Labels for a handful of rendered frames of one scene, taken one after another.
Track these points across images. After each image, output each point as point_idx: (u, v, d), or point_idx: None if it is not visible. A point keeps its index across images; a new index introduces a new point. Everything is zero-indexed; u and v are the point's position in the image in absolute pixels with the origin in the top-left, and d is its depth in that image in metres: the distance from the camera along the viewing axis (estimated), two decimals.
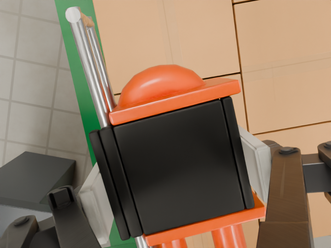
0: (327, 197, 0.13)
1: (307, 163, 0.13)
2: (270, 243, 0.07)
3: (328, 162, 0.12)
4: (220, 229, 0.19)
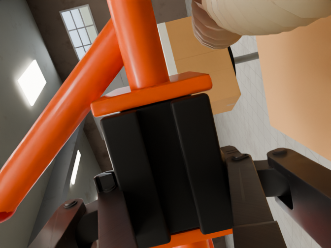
0: (279, 202, 0.14)
1: (256, 169, 0.14)
2: (247, 246, 0.07)
3: (279, 168, 0.13)
4: None
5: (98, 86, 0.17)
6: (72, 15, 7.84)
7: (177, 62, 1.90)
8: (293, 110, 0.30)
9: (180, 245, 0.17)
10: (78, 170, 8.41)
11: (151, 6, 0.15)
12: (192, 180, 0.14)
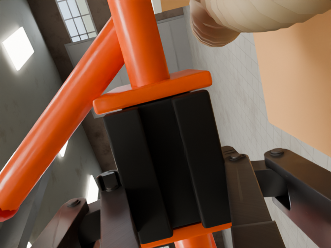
0: (276, 202, 0.14)
1: (253, 169, 0.14)
2: (246, 246, 0.07)
3: (277, 169, 0.13)
4: None
5: (99, 84, 0.17)
6: None
7: None
8: (291, 107, 0.30)
9: (182, 240, 0.17)
10: (68, 145, 8.24)
11: (151, 4, 0.15)
12: (193, 175, 0.14)
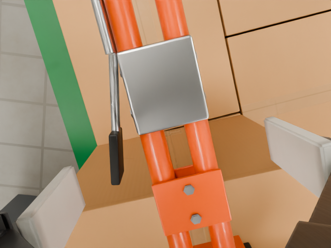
0: None
1: None
2: (301, 245, 0.07)
3: None
4: None
5: None
6: None
7: None
8: (272, 195, 0.42)
9: None
10: None
11: None
12: None
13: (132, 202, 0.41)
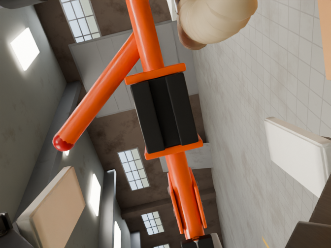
0: None
1: None
2: (301, 245, 0.07)
3: None
4: None
5: (124, 71, 0.31)
6: None
7: None
8: None
9: (170, 157, 0.31)
10: None
11: (155, 28, 0.29)
12: (176, 116, 0.28)
13: None
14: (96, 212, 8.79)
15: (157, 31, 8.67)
